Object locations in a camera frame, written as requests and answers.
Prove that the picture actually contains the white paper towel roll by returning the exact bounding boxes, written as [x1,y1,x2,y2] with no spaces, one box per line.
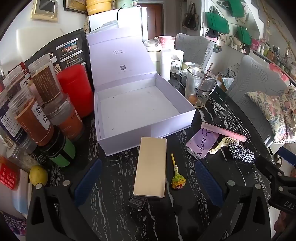
[160,49,172,81]

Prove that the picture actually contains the pale green appliance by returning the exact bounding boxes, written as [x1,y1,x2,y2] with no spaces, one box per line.
[115,0,134,9]

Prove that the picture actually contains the frosted jar orange label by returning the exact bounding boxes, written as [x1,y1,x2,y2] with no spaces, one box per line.
[43,93,85,142]

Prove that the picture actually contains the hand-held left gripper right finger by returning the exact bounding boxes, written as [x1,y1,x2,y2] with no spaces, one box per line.
[194,159,271,241]

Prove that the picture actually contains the row of shelf bottles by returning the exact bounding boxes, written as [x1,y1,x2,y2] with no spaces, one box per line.
[251,38,296,78]

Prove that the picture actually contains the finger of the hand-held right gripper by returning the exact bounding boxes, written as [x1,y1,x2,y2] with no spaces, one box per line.
[277,147,296,166]
[255,156,286,186]

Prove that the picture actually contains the purple printed magazine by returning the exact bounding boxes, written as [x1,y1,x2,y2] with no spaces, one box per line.
[0,210,28,237]

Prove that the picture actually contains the lavender gift box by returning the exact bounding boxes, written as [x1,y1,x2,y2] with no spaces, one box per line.
[86,26,196,157]

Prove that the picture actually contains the small dark jar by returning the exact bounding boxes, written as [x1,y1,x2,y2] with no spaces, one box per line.
[23,137,50,165]

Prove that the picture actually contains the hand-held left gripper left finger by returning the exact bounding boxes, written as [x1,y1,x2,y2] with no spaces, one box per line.
[25,159,103,241]

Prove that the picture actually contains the brown handbag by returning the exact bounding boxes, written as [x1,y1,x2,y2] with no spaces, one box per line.
[182,3,200,31]

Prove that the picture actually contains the cream hair claw clip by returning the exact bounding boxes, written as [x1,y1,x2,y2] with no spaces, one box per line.
[209,137,237,155]

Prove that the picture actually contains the clear tape roll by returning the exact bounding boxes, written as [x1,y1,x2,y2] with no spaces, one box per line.
[181,62,201,70]

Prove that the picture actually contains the pink comb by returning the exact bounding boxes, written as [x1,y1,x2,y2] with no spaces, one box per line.
[200,122,247,142]

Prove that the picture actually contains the brown door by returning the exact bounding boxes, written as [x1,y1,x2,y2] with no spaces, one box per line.
[138,3,163,37]

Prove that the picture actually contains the clear jar dark contents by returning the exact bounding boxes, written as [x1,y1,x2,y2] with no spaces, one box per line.
[3,65,31,99]

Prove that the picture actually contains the red canister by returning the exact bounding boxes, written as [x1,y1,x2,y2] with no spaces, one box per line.
[57,64,94,118]

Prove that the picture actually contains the yellow cooker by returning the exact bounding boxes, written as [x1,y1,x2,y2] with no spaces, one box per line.
[86,0,118,16]

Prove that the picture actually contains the cream electric pot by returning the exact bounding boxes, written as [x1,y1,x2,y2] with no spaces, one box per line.
[143,39,163,75]

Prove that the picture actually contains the orange jar red label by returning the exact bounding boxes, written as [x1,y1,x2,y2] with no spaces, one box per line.
[0,156,21,191]

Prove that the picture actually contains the gold picture frame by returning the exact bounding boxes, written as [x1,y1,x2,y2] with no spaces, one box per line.
[31,0,59,20]

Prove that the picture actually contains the pink paper cups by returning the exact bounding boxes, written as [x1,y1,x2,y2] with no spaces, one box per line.
[158,35,176,49]

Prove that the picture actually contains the rose gold stirrer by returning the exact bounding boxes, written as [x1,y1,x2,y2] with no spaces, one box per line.
[201,63,213,87]

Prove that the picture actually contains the black white gingham scrunchie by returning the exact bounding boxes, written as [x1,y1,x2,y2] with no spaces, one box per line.
[228,142,255,161]

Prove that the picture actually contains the dark picture frame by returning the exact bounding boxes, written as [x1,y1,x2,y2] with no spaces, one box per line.
[63,0,88,13]

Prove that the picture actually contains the gold rectangular box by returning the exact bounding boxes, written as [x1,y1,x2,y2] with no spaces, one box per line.
[133,137,167,198]

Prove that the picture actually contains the tall jar brown label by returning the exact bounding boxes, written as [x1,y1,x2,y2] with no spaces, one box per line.
[28,54,65,106]

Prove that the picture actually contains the black power cable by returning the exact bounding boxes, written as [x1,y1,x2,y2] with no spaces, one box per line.
[116,7,141,28]

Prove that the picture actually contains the purple cosmetic box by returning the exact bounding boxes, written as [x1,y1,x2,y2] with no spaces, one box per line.
[186,127,220,160]

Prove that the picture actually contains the black cosmetic box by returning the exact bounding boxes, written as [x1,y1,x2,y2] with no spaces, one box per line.
[128,196,147,211]

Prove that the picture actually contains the jar dark blue label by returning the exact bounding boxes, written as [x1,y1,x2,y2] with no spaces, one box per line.
[0,89,26,149]

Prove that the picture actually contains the green tote bag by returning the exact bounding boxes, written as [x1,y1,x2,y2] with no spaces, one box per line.
[205,11,230,34]
[235,25,252,46]
[228,0,245,18]

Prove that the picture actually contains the yellow lemon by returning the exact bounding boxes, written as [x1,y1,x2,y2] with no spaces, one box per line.
[29,165,48,186]

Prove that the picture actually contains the black printed pouch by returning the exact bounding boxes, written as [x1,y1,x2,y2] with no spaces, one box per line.
[24,28,93,93]

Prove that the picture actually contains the grey leaf pattern chair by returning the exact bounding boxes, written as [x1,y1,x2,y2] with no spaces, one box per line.
[174,33,215,68]
[225,55,290,149]

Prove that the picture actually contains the white fridge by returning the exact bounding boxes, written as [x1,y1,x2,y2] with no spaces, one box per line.
[88,6,148,43]

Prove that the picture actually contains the clear glass mug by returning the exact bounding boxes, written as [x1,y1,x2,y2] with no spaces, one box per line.
[184,67,218,109]

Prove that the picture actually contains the floral cushion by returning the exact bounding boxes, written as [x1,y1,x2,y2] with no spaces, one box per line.
[246,87,296,144]

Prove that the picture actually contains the woven round trivet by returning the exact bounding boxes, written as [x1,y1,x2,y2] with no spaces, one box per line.
[83,16,91,35]

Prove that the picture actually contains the white barcode carton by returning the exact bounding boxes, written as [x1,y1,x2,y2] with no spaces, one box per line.
[170,49,185,75]

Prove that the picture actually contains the white blue bottle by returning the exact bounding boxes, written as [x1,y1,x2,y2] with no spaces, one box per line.
[12,169,31,215]

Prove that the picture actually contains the dark jar green label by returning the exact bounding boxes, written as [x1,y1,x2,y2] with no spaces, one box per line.
[40,131,77,168]

